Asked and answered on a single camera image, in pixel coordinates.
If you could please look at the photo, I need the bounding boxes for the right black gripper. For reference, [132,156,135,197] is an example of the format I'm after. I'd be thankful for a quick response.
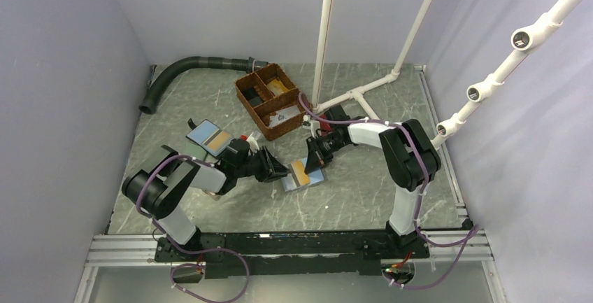
[305,133,347,174]

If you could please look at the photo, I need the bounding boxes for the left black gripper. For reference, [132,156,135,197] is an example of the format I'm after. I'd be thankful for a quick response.
[236,146,290,183]

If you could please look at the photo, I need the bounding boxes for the grey leather card holder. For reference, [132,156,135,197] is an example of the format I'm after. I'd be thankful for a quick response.
[280,158,325,192]

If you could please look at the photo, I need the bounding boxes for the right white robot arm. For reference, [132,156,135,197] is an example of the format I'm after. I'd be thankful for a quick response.
[305,106,442,258]

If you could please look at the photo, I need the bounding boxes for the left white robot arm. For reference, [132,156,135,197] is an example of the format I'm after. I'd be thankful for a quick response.
[121,139,290,261]

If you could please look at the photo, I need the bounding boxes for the cards in basket front compartment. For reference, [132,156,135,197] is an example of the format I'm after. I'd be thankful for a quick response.
[269,106,300,128]

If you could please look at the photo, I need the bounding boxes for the open blue card wallet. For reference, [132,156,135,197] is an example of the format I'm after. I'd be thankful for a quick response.
[186,118,234,157]

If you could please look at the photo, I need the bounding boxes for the black card in basket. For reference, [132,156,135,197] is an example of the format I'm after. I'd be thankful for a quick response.
[242,87,264,108]

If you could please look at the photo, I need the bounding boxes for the green card holder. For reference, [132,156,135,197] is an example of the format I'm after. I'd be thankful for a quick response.
[188,145,208,160]

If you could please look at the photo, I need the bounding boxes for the red leather wallet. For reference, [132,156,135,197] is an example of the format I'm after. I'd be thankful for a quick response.
[317,122,333,135]

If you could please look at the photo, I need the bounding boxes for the brown woven divided basket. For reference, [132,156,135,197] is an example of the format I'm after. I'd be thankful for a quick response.
[234,63,305,141]

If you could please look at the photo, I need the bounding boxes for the white PVC pipe frame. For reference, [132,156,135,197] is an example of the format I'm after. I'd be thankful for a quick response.
[310,0,438,117]

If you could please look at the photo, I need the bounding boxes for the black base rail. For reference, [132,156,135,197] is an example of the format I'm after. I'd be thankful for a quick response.
[155,227,430,279]

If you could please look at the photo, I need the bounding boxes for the black corrugated hose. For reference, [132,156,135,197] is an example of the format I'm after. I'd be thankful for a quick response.
[138,56,271,116]

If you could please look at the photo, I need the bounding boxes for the white pipe camera boom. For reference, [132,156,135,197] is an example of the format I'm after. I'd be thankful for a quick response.
[431,0,583,148]

